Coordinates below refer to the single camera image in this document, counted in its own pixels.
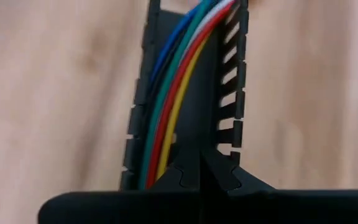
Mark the bundle of coloured wires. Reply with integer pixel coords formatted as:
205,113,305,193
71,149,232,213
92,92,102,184
178,0,236,63

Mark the yellow wire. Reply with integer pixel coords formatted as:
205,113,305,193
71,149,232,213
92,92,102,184
155,34,211,182

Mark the green wire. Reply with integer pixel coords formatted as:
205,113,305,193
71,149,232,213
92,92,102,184
137,0,221,191

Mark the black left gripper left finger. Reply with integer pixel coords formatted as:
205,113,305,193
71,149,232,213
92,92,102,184
37,149,204,224

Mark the black slotted cable raceway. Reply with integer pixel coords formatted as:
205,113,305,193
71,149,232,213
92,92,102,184
118,0,250,192

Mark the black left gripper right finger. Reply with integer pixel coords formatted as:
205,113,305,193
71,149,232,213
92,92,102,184
200,146,358,224

